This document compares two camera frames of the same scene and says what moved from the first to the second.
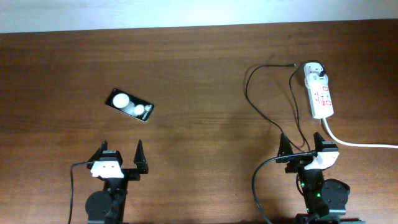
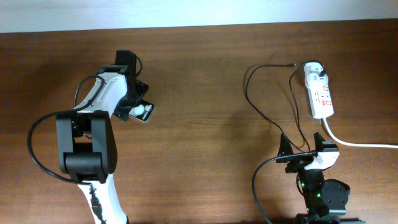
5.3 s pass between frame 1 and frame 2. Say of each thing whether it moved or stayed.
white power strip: stayed
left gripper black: moved
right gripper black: stayed
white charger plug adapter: stayed
